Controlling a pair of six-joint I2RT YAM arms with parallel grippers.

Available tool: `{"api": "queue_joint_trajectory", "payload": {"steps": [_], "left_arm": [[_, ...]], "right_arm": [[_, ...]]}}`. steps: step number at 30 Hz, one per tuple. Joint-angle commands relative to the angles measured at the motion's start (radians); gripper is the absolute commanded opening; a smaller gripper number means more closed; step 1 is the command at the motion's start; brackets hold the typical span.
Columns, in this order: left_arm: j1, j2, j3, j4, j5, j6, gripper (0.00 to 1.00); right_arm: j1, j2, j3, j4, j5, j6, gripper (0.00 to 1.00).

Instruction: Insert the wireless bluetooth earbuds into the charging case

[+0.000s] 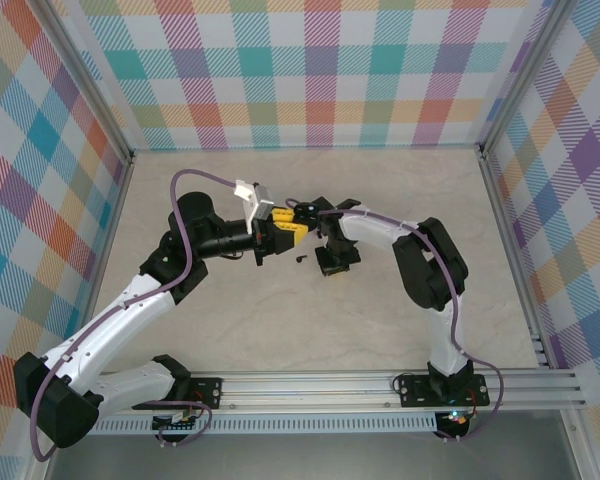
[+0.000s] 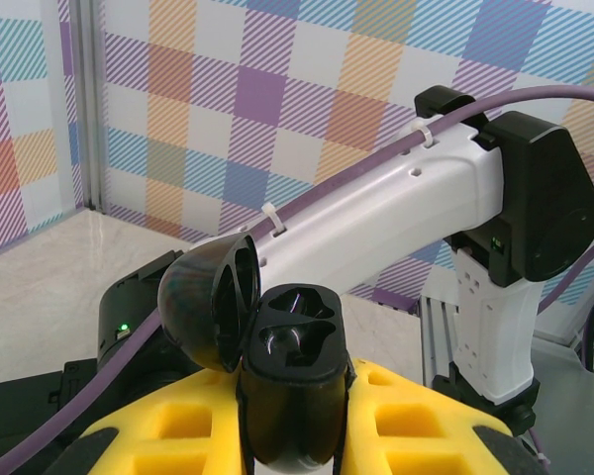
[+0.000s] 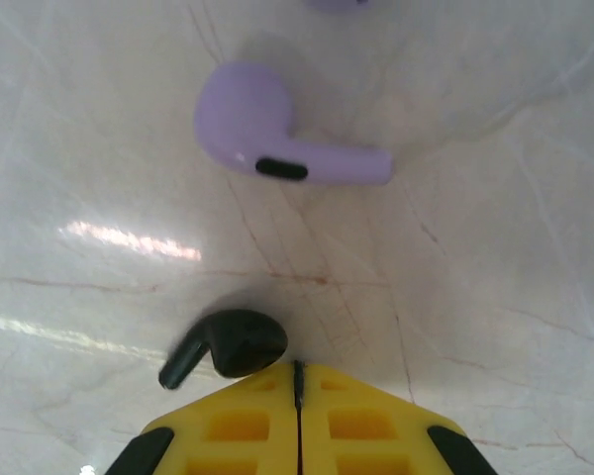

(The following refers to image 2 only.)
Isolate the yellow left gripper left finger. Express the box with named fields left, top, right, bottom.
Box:
left=78, top=368, right=252, bottom=475

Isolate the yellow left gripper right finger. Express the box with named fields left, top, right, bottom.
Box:
left=336, top=358, right=532, bottom=475

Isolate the black earbud charging case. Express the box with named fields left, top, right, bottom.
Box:
left=156, top=234, right=351, bottom=469

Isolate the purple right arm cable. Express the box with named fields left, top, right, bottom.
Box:
left=0, top=83, right=594, bottom=474

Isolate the aluminium frame post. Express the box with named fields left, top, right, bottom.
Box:
left=72, top=0, right=106, bottom=214

